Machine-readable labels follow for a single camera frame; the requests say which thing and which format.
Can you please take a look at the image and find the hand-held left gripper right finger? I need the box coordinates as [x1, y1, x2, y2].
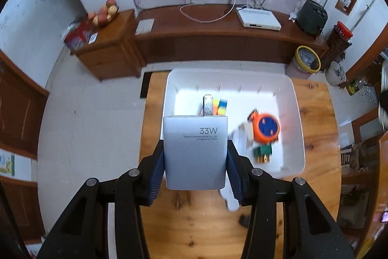
[227, 139, 355, 259]

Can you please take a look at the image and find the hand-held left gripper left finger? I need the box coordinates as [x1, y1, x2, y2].
[36, 139, 166, 259]

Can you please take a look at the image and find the white charger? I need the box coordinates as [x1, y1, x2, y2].
[163, 94, 228, 190]

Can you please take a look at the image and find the pink tape dispenser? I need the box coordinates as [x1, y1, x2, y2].
[230, 122, 257, 150]

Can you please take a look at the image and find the orange tape measure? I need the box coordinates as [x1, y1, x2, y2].
[249, 109, 281, 144]

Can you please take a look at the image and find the white plastic tray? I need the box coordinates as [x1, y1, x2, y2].
[165, 69, 305, 179]

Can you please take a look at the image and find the colourful puzzle cube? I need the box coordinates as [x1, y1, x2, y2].
[199, 97, 228, 117]

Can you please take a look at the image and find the black floor mat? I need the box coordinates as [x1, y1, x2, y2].
[140, 72, 152, 99]

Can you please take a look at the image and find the wooden drawer cabinet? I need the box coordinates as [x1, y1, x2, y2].
[71, 9, 143, 82]

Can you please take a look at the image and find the yellow rimmed bin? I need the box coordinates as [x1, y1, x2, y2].
[286, 46, 322, 79]

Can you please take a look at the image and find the long wooden television stand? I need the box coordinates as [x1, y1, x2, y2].
[133, 4, 329, 65]

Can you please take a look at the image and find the white flat pad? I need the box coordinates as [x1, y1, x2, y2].
[135, 19, 154, 34]

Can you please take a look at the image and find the white bucket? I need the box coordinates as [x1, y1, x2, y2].
[325, 61, 347, 86]

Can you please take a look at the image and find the wooden door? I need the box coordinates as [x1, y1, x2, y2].
[0, 50, 50, 162]

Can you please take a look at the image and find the red patterned box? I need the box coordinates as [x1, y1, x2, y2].
[63, 19, 94, 49]

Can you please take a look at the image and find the white set-top box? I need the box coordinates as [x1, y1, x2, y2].
[236, 8, 282, 31]

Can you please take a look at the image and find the pile of fruit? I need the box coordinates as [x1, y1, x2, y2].
[88, 0, 119, 26]

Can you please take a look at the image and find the red lidded jar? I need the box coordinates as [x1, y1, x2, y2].
[321, 21, 354, 65]

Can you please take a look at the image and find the dark box appliance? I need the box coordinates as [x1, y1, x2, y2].
[295, 0, 329, 36]

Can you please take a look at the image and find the long metal rod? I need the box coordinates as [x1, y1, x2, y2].
[352, 0, 378, 32]

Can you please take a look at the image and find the colourful wall poster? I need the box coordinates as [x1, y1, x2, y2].
[0, 153, 15, 177]

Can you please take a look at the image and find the white cable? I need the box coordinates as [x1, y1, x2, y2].
[179, 0, 238, 23]

